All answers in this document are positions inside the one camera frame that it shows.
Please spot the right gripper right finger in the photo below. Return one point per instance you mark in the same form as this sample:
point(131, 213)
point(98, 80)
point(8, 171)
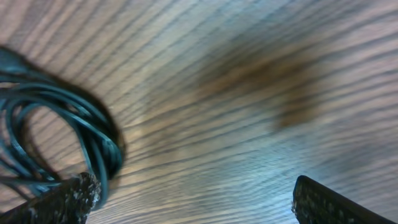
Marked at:
point(314, 203)

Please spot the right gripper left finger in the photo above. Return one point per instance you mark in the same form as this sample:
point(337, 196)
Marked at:
point(68, 203)

